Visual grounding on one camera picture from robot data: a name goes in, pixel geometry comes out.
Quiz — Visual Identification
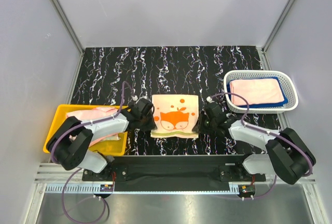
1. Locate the white perforated plastic basket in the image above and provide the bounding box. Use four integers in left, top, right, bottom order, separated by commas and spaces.
224, 70, 299, 114

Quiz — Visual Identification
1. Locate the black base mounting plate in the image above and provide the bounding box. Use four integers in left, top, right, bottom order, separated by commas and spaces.
82, 155, 266, 193

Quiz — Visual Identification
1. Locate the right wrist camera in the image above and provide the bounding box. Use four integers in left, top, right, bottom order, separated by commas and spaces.
206, 96, 214, 103

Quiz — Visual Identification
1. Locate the yellow plastic tray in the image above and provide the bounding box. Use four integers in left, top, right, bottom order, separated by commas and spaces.
45, 104, 127, 156

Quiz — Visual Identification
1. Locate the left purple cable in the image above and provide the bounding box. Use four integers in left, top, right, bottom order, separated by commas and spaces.
49, 80, 138, 224

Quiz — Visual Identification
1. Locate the orange fox pattern towel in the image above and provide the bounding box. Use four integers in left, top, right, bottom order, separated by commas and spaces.
150, 94, 199, 138

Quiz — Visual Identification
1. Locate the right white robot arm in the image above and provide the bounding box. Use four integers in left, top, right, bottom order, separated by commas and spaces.
193, 102, 316, 185

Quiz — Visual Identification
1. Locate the pink folded towel in basket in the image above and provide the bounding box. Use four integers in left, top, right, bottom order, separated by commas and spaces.
229, 78, 284, 105

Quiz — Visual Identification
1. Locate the blue folded towel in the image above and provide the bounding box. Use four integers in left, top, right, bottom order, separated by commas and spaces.
227, 76, 289, 109

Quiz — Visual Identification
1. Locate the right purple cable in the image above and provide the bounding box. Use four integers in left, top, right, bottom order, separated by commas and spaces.
207, 92, 312, 201

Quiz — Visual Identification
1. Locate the pink patterned towel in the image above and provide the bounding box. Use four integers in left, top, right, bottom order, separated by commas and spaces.
66, 107, 118, 147

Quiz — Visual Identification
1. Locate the slotted white cable duct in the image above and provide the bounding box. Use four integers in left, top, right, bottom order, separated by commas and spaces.
45, 184, 114, 194

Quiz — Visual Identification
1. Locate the purple cable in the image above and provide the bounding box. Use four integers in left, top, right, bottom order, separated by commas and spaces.
207, 92, 312, 201
49, 80, 138, 224

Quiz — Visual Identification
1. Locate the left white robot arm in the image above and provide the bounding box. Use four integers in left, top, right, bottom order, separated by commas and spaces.
46, 98, 156, 180

